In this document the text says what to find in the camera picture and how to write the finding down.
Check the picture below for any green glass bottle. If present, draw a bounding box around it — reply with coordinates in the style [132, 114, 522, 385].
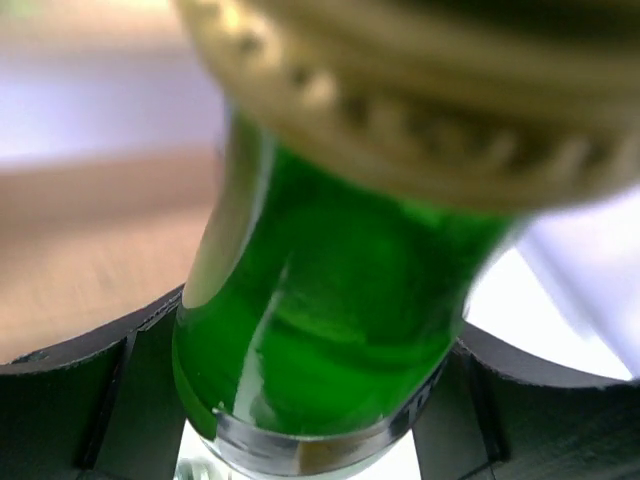
[173, 1, 639, 479]

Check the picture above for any wooden two-tier shelf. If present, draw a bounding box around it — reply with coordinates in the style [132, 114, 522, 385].
[1, 1, 224, 363]

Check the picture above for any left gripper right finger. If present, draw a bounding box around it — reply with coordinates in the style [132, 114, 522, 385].
[413, 326, 639, 479]

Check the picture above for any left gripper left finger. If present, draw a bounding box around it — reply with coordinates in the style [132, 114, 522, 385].
[1, 289, 185, 479]

